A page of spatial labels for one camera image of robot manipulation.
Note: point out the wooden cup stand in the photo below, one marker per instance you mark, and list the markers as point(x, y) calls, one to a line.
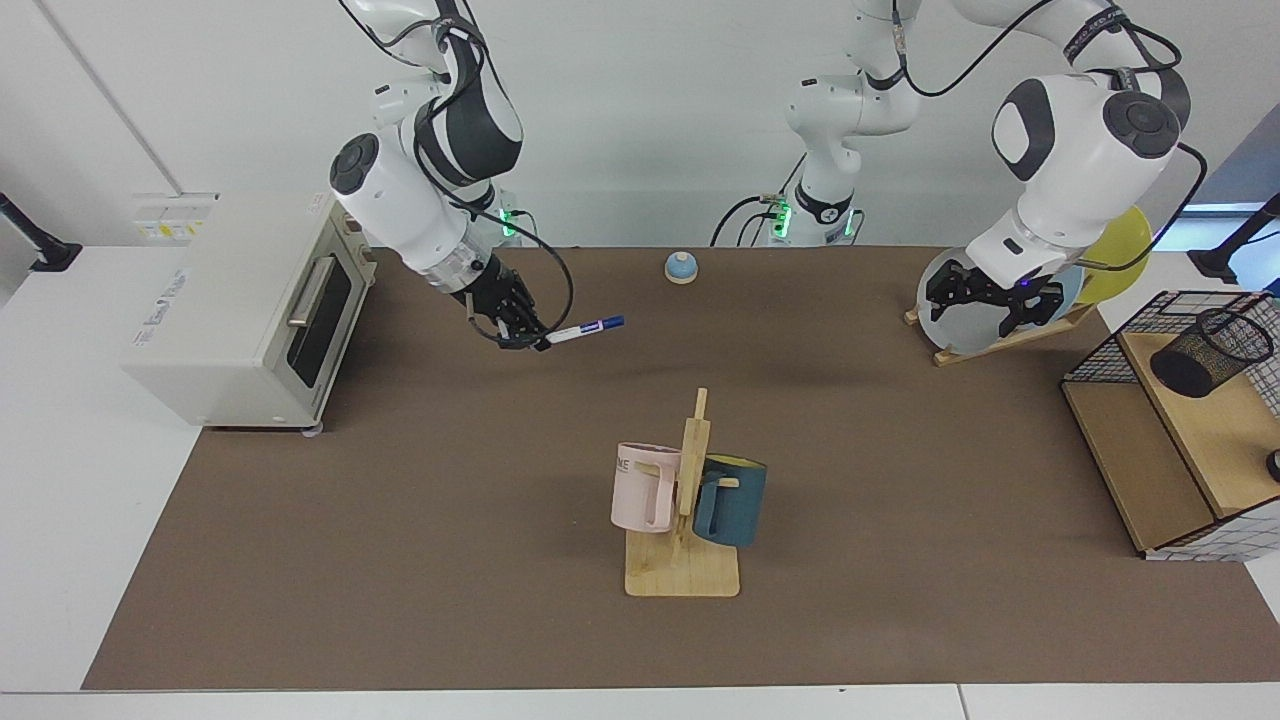
point(682, 575)

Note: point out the black clamp stand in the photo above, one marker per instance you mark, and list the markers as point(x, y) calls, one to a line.
point(35, 245)
point(1235, 250)

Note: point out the small black round object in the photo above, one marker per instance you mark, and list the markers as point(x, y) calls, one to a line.
point(1274, 466)

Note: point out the brown table cloth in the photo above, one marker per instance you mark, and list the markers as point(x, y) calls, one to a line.
point(500, 480)

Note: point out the black mesh pen holder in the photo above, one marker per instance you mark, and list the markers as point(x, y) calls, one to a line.
point(1205, 355)

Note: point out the yellow plate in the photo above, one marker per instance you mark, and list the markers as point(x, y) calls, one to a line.
point(1125, 250)

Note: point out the grey plate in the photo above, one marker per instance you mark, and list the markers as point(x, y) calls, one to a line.
point(965, 325)

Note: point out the light blue plate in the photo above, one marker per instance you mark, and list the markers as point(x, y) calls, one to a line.
point(1065, 295)

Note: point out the small blue round thing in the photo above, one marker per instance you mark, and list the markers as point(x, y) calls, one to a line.
point(681, 268)

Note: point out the blue and white marker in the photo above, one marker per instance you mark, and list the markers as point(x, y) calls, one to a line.
point(590, 327)

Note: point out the pink cup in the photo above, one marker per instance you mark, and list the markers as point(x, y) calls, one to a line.
point(640, 490)

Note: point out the dark teal cup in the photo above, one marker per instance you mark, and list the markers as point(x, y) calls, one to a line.
point(740, 505)

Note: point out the white socket box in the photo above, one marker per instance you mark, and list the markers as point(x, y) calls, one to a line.
point(175, 220)

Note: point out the wooden plate rack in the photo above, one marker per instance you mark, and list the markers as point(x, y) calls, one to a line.
point(1010, 340)

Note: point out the pale toaster oven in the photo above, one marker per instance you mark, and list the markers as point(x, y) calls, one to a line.
point(230, 300)

